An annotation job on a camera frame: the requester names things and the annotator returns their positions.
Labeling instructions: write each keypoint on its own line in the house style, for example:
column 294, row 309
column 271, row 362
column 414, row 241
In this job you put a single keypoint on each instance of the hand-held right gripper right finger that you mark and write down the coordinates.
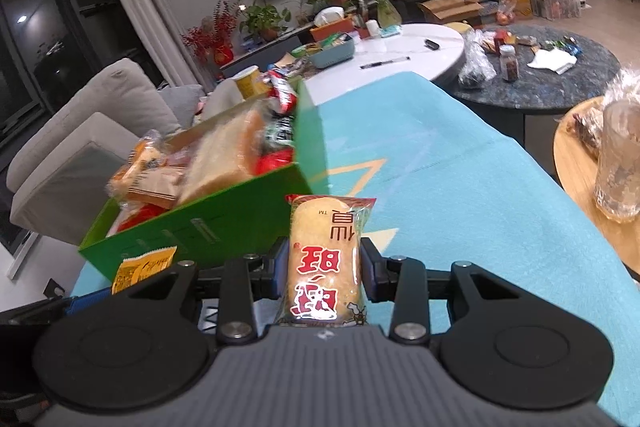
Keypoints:
column 369, row 269

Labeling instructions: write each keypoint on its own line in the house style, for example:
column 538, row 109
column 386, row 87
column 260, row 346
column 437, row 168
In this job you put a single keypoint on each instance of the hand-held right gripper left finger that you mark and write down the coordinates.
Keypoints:
column 280, row 277

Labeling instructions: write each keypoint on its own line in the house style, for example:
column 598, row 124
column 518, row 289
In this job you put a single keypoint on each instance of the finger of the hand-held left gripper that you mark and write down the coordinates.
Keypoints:
column 90, row 303

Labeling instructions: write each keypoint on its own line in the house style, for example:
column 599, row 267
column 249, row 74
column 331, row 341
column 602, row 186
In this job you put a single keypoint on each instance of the yellow rice cracker packet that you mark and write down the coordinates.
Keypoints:
column 325, row 257

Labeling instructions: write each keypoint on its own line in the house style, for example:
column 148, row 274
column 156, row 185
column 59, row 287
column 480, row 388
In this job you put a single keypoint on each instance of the small orange snack packet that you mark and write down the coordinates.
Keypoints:
column 142, row 269

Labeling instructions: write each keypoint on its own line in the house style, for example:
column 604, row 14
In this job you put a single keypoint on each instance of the green cardboard box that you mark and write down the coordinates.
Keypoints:
column 225, row 217

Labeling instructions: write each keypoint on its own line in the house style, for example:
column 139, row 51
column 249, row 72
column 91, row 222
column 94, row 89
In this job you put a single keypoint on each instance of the red yellow cracker packet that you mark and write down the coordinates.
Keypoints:
column 272, row 163

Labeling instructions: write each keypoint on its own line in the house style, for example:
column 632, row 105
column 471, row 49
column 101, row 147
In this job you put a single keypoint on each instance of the orange cake packet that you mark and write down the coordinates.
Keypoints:
column 150, row 187

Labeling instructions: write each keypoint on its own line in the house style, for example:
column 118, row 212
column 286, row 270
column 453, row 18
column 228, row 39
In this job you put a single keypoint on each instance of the sliced bread bag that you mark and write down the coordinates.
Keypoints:
column 220, row 157

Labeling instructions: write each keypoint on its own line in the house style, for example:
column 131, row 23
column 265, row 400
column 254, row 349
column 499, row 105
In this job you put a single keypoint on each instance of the grey-green snack packet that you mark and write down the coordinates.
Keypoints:
column 279, row 131

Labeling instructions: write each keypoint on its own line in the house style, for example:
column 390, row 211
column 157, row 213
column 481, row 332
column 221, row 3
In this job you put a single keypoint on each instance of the red white packet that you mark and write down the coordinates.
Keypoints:
column 282, row 92

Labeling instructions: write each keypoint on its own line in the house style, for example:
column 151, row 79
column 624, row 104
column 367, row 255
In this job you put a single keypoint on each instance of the blue tablecloth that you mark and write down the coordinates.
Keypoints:
column 450, row 187

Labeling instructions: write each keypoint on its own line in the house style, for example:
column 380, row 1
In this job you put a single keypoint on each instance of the grey sofa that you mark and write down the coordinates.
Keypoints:
column 75, row 147

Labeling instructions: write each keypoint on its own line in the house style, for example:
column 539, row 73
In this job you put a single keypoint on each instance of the yellow can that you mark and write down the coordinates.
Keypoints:
column 250, row 84

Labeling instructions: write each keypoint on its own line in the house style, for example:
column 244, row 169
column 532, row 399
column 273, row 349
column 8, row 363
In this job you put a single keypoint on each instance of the black pen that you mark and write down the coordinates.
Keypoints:
column 385, row 62

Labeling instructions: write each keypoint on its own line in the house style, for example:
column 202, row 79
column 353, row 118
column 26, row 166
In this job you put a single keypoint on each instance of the pile of small packets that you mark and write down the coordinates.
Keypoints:
column 292, row 69

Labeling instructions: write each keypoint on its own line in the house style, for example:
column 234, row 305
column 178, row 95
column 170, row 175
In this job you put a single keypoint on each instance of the blue-grey basket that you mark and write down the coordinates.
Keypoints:
column 332, row 54

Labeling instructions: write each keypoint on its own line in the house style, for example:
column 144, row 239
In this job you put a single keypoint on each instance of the green bowl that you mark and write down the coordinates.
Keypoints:
column 300, row 52

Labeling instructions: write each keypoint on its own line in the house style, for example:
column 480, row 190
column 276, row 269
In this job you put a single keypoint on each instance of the white oval table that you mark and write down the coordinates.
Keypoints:
column 400, row 44

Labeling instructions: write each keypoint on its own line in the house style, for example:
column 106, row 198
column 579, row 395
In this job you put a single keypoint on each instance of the round wooden table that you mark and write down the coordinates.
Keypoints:
column 575, row 167

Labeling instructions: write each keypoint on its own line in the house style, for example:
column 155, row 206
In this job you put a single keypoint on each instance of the small black object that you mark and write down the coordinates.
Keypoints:
column 431, row 44

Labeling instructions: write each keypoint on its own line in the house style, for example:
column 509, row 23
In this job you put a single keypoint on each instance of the white cup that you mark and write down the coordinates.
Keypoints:
column 372, row 29

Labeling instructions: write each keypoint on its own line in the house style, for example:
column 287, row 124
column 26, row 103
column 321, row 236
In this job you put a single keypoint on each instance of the orange tissue box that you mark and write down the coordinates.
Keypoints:
column 332, row 29

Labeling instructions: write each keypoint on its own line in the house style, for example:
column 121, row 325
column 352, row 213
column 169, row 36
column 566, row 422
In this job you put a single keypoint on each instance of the spice jar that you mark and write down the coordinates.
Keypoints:
column 509, row 67

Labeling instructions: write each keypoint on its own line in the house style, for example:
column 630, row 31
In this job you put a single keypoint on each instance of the red berry plant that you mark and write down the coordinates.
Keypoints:
column 220, row 32

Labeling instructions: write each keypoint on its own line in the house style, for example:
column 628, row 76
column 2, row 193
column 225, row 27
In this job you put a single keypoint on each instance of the dark round marble table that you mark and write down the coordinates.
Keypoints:
column 550, row 82

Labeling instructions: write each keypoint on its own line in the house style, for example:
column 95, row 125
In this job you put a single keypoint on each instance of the small red box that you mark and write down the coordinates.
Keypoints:
column 504, row 39

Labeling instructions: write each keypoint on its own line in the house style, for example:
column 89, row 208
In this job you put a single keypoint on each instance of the glass mug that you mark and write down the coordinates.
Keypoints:
column 617, row 162

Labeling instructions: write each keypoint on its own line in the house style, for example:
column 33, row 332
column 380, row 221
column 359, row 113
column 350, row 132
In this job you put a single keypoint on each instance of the open cardboard box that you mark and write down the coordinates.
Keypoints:
column 450, row 9

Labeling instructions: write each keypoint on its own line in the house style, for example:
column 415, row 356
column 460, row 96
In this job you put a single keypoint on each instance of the dark glass window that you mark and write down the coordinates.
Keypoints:
column 30, row 32

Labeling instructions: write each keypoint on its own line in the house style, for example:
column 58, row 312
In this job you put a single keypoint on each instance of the white paper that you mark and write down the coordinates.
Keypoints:
column 552, row 61

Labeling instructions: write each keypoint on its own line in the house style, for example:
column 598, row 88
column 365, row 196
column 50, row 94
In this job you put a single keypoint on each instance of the clear bag of oranges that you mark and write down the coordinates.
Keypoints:
column 504, row 14

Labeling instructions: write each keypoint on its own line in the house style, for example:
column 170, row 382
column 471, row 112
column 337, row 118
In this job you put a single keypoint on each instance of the green wrapped candies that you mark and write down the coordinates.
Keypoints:
column 565, row 46

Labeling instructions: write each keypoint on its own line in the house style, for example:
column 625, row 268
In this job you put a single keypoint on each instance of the orange yellow carton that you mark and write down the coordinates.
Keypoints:
column 522, row 2

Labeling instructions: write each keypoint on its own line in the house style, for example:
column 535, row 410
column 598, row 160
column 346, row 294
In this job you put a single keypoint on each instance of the clear plastic food bag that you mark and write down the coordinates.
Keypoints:
column 627, row 84

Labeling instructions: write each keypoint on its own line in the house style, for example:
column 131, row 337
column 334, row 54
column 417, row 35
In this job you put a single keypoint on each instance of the clear storage boxes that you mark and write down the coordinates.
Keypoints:
column 557, row 4

